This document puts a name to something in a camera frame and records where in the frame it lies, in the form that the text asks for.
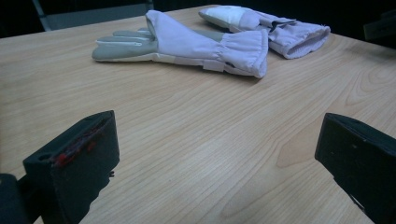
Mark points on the lilac and grey glove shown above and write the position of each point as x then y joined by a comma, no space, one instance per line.
186,46
274,29

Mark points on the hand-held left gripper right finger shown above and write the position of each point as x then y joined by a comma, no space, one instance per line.
361,155

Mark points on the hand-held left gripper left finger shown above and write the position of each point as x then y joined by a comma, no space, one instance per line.
81,168

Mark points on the dark object in background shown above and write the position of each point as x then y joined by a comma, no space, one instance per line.
381,26

